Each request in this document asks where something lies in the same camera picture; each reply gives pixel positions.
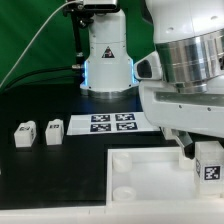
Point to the white square table top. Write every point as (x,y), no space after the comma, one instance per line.
(151,175)

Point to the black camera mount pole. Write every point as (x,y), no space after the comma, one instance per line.
(81,19)

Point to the grey camera on mount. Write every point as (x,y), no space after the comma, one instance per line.
(101,6)

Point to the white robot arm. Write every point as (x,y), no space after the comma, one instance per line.
(181,83)

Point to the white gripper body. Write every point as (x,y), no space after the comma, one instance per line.
(201,113)

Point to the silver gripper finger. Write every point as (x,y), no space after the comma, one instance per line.
(187,145)

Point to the white tag marker sheet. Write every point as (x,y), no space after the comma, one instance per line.
(109,123)

